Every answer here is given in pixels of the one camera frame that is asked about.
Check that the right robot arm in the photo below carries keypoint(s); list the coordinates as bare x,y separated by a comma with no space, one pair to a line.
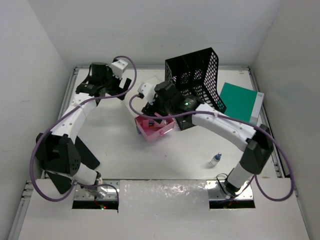
254,144

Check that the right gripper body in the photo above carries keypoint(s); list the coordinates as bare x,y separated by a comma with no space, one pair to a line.
161,108

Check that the green notebook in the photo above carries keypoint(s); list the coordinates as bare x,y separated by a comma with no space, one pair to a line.
242,103

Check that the metal base plate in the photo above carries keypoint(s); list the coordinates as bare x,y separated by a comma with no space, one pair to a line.
107,192
217,191

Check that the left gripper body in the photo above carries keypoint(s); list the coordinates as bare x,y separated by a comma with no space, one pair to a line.
111,83

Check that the small clear dropper bottle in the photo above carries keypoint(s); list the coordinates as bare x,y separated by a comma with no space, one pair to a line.
215,160

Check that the colourful box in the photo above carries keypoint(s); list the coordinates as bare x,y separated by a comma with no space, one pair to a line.
151,124

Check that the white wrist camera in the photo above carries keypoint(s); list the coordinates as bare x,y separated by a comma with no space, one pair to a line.
118,67
148,92

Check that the black notebook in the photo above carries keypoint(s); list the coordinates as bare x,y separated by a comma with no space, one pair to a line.
60,155

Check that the black mesh file organizer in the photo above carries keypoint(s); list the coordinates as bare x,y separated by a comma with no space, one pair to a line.
196,74

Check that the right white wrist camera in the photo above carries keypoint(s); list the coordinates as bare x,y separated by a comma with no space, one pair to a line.
148,92

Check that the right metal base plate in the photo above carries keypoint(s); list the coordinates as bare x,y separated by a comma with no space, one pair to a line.
217,191

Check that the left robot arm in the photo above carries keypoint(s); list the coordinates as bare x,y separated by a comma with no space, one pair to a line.
72,120

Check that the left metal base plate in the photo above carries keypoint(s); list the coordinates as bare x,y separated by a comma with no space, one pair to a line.
107,192

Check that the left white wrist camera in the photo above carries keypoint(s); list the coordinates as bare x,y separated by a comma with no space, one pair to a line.
118,67

